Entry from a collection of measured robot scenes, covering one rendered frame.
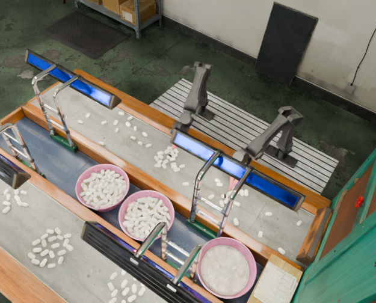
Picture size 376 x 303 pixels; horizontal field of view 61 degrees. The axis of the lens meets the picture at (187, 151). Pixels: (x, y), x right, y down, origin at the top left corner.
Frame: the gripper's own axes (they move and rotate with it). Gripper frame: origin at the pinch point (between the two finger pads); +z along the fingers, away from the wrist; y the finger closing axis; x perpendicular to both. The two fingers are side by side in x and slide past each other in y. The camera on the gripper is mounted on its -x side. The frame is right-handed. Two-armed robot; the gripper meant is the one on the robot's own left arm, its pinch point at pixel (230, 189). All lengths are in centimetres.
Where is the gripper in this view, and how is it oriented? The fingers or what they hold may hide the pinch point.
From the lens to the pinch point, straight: 168.1
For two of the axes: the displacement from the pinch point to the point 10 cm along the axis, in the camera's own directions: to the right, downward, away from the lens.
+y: 8.4, 4.6, -2.9
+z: -4.5, 8.9, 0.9
